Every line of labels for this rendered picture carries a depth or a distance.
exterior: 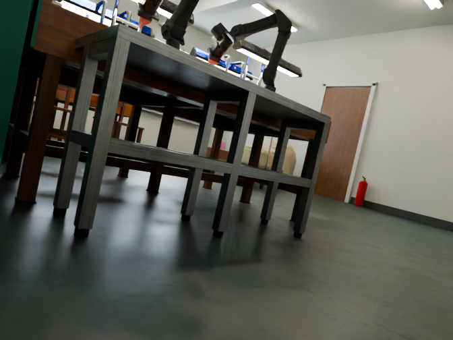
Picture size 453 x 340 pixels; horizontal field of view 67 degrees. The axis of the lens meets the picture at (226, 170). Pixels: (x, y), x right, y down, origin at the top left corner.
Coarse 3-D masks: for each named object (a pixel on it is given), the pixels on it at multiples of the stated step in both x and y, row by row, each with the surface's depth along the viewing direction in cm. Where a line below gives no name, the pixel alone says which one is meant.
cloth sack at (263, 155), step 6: (246, 150) 492; (264, 150) 481; (270, 150) 489; (246, 156) 489; (264, 156) 480; (270, 156) 483; (246, 162) 488; (264, 162) 480; (270, 162) 484; (264, 168) 484; (270, 168) 487; (282, 168) 507
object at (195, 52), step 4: (192, 48) 264; (196, 48) 265; (192, 52) 263; (196, 52) 262; (200, 52) 266; (204, 52) 269; (196, 56) 262; (200, 56) 264; (204, 56) 267; (204, 60) 268; (220, 64) 276; (224, 64) 280; (224, 68) 279; (232, 68) 284; (236, 68) 288; (240, 68) 292; (236, 72) 287; (248, 72) 297; (248, 76) 295
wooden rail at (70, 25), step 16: (48, 16) 127; (64, 16) 130; (80, 16) 134; (48, 32) 128; (64, 32) 131; (80, 32) 135; (48, 48) 129; (64, 48) 132; (80, 64) 137; (128, 80) 151; (144, 80) 153; (160, 80) 158; (176, 96) 169; (192, 96) 169; (224, 112) 188; (256, 112) 196; (272, 128) 216
